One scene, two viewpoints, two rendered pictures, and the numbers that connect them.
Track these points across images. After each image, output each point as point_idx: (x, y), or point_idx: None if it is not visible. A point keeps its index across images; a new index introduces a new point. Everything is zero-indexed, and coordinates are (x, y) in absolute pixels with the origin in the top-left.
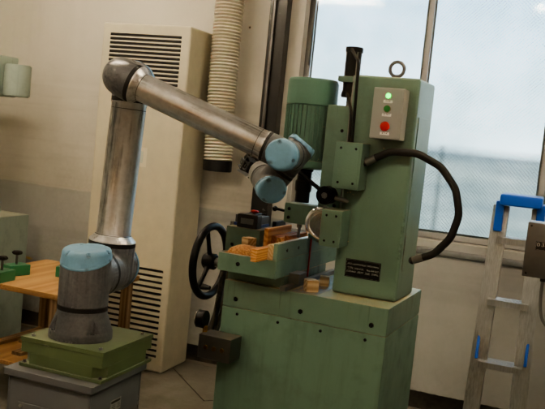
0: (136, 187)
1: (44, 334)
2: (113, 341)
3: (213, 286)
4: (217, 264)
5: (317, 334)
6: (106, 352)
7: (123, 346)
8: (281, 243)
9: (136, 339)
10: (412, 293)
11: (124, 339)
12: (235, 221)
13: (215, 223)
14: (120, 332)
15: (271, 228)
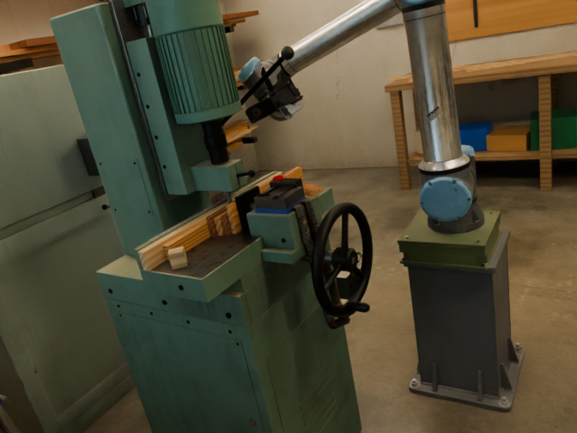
0: (416, 107)
1: (485, 216)
2: (423, 222)
3: (342, 306)
4: (333, 199)
5: None
6: (420, 210)
7: (413, 220)
8: (270, 173)
9: (407, 228)
10: (124, 256)
11: (416, 226)
12: (304, 197)
13: (333, 206)
14: (427, 234)
15: (266, 182)
